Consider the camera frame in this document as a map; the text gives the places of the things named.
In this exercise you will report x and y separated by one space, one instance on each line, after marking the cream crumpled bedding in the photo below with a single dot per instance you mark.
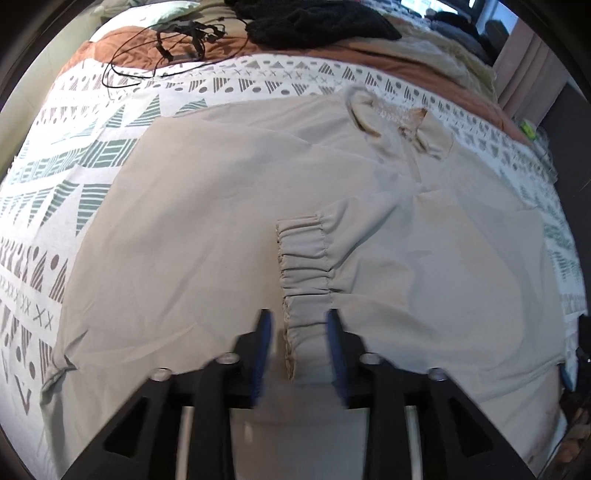
445 56

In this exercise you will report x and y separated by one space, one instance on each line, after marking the rust orange blanket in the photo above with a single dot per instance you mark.
133 47

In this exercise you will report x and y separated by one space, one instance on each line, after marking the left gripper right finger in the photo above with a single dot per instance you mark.
345 350

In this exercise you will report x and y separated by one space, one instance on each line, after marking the padded cream headboard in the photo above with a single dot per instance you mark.
26 99

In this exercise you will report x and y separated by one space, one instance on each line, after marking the white pillow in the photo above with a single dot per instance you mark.
118 14

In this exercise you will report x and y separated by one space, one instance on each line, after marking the yellow green item on cabinet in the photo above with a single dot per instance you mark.
529 129

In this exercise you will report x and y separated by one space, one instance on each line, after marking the white patterned geometric blanket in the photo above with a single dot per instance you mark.
85 131

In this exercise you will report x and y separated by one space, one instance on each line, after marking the white bedside drawer cabinet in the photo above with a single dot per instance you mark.
541 147

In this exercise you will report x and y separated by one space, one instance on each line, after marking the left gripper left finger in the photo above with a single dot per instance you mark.
253 350

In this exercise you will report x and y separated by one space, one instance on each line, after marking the pink curtain right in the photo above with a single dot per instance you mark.
529 75

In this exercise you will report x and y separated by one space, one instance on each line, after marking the beige jacket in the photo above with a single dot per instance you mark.
303 205

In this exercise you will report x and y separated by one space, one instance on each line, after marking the black knitted garment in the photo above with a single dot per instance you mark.
286 25

